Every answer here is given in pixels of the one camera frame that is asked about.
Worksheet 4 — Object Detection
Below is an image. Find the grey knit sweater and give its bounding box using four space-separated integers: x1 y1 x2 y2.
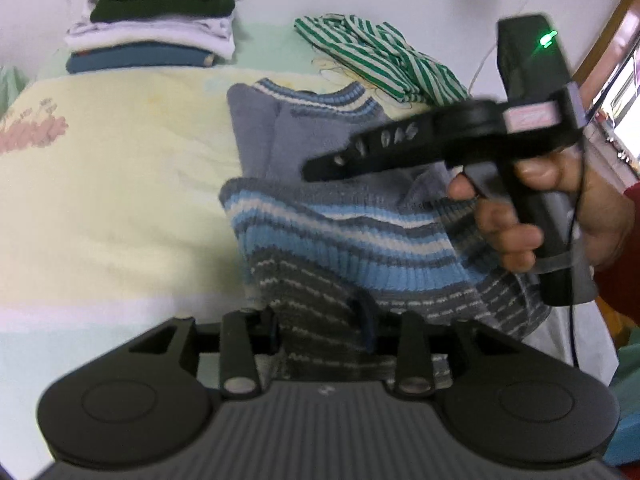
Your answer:
219 79 550 380

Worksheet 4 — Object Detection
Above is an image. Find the red sleeve forearm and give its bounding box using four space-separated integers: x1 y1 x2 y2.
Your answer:
596 184 640 325

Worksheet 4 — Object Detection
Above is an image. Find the person right hand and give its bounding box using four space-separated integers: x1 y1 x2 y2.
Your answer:
475 153 636 272

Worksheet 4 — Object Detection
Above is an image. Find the green white striped garment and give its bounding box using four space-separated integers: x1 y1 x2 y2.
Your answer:
294 14 469 106

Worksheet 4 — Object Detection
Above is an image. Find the yellow baby blanket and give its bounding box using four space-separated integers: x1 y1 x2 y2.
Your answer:
0 19 622 476

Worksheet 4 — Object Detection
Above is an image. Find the white folded garment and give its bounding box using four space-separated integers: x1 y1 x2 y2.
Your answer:
65 0 235 60

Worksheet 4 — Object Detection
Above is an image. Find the blue folded garment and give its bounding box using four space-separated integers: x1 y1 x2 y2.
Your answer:
66 42 216 74

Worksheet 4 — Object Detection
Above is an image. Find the dark green folded garment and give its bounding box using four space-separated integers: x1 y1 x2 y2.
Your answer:
90 0 235 23

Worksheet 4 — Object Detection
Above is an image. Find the white wall cable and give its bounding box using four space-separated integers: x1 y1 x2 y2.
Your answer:
466 44 499 92

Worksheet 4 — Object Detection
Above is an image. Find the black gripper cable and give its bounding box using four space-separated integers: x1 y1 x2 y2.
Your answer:
566 123 594 371

